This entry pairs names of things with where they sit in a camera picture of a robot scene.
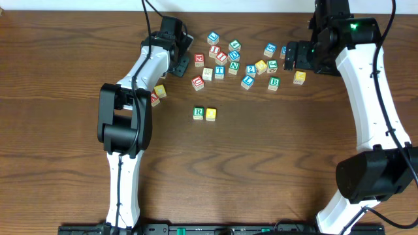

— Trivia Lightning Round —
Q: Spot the green B block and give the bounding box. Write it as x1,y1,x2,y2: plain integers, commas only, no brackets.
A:
268,77,280,91

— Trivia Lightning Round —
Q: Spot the green R block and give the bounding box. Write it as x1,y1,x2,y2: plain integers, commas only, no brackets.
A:
193,107,204,120

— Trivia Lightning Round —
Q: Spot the yellow O block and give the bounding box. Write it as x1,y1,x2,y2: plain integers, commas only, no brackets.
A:
206,108,217,121

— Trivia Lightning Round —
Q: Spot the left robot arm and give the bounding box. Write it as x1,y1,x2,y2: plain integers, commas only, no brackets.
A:
97,32,193,234

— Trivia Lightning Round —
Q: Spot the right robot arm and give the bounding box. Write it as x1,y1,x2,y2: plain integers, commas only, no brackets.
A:
284,0,417,234

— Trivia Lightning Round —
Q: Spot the blue D block right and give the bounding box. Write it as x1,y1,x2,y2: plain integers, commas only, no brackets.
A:
280,46,287,59

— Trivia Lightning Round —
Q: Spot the blue d block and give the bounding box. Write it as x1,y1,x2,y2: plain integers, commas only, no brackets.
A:
280,46,287,59
228,50,240,62

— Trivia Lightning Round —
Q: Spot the red E block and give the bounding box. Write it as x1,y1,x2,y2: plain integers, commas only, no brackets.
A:
194,54,204,67

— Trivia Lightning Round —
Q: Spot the yellow block far right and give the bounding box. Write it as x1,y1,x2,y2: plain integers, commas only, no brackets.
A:
293,71,306,85

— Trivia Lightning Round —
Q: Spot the red U block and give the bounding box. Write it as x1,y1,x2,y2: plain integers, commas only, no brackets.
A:
191,76,204,91

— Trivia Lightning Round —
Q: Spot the white picture block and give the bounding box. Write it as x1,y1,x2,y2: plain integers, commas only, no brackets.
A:
202,67,213,81

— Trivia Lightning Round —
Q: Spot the blue 5 block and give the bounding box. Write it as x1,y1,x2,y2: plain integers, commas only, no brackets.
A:
263,43,277,57

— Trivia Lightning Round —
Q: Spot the green J block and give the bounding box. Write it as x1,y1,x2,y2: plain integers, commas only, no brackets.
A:
266,60,278,73

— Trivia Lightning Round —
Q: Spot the yellow block beside A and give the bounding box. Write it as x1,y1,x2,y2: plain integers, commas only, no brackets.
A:
154,84,167,98

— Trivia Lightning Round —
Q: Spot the red I block upper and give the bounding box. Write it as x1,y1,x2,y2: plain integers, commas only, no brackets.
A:
209,45,221,58

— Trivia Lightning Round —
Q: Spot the red i block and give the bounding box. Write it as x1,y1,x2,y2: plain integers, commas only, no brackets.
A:
209,45,221,58
216,52,228,66

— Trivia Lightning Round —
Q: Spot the blue T block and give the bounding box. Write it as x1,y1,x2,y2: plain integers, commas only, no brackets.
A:
214,66,225,79

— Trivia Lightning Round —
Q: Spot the yellow block centre right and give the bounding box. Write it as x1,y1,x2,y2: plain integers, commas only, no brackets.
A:
255,60,268,75

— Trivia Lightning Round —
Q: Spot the red I block lower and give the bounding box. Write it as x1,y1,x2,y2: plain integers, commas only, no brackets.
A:
216,52,228,66

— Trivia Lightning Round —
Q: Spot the blue L block top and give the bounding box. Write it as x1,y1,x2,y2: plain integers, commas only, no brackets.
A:
207,31,219,45

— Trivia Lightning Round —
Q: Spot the blue l block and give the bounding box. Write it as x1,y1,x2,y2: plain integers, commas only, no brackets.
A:
207,31,219,45
241,75,255,90

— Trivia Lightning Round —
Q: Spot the red A block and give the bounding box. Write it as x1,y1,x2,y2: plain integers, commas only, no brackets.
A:
151,92,160,107

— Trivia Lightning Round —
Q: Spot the blue 2 block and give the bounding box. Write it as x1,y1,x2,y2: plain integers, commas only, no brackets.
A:
246,65,257,78

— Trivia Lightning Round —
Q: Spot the green N block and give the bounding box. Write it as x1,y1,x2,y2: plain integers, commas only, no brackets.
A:
228,61,240,75

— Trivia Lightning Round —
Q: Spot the blue D block centre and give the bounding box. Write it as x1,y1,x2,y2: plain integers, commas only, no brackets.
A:
228,50,240,62

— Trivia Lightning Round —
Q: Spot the green 4 block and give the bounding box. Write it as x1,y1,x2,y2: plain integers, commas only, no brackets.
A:
229,39,242,52

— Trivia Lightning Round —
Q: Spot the blue L block lower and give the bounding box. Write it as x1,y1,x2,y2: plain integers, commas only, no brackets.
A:
241,75,255,90

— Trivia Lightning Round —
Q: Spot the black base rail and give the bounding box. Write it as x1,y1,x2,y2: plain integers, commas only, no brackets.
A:
57,223,386,235

